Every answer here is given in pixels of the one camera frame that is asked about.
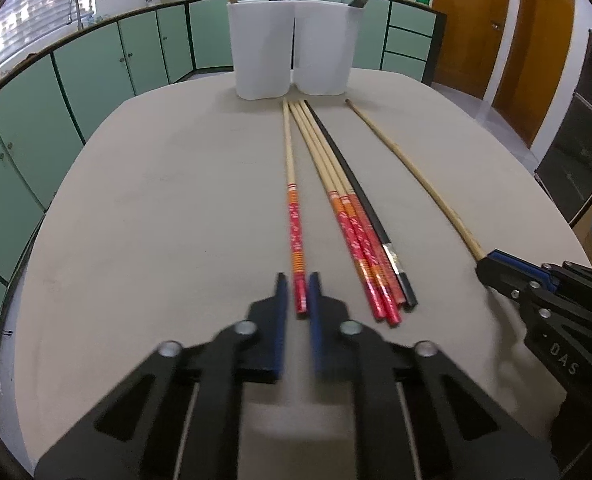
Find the white twin utensil holder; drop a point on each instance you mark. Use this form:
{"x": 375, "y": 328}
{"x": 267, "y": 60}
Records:
{"x": 280, "y": 44}

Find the brown wooden door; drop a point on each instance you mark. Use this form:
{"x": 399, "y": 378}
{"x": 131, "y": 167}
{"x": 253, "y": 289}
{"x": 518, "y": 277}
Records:
{"x": 473, "y": 32}
{"x": 535, "y": 64}

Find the green kitchen base cabinets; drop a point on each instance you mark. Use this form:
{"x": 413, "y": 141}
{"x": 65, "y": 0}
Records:
{"x": 51, "y": 104}

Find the chrome sink faucet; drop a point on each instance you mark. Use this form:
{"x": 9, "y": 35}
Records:
{"x": 74, "y": 14}

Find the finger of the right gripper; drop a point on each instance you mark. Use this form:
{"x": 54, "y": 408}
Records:
{"x": 572, "y": 282}
{"x": 513, "y": 277}

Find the black metal rack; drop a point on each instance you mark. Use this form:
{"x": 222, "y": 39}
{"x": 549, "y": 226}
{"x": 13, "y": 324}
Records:
{"x": 565, "y": 173}

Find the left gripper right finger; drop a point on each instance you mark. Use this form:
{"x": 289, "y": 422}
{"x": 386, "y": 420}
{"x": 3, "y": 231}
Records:
{"x": 417, "y": 415}

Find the black chopstick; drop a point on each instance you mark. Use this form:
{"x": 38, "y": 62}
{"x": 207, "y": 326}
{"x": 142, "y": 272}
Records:
{"x": 387, "y": 248}

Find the window with blinds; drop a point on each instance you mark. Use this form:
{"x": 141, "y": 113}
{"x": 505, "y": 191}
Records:
{"x": 23, "y": 22}

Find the red patterned wooden chopstick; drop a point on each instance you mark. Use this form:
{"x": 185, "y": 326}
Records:
{"x": 378, "y": 293}
{"x": 367, "y": 227}
{"x": 297, "y": 253}
{"x": 354, "y": 248}

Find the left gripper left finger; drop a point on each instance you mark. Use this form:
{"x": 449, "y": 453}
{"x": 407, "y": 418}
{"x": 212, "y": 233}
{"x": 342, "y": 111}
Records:
{"x": 177, "y": 415}

